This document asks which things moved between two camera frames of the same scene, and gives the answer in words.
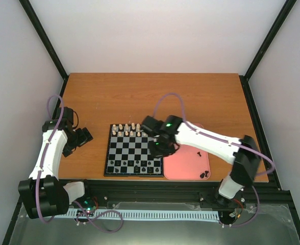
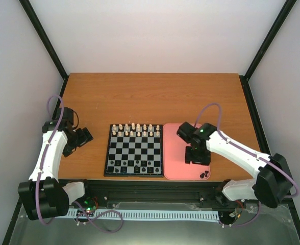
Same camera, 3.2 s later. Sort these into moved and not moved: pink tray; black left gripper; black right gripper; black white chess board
Moved: black right gripper
Not moved: pink tray; black white chess board; black left gripper
